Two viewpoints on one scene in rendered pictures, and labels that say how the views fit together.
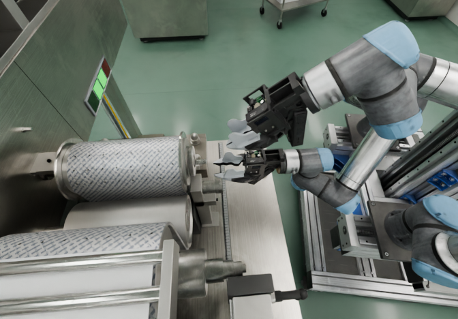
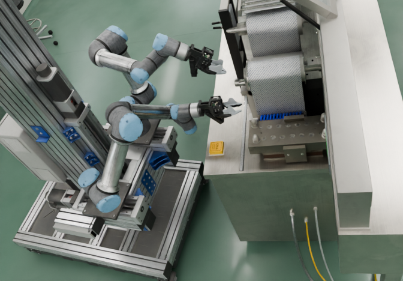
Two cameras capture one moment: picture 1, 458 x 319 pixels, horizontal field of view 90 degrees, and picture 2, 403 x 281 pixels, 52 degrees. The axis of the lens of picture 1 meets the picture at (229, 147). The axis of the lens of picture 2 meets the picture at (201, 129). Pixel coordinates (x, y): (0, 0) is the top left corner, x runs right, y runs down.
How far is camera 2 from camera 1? 1.97 m
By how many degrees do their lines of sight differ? 75
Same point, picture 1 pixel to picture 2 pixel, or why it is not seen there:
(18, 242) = (287, 17)
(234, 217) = (238, 119)
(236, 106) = not seen: outside the picture
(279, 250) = not seen: hidden behind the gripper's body
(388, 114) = not seen: hidden behind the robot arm
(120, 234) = (258, 22)
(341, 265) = (173, 175)
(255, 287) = (222, 9)
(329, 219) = (165, 208)
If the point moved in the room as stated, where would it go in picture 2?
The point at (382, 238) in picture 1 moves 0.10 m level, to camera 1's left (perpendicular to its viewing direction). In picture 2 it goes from (155, 123) to (170, 123)
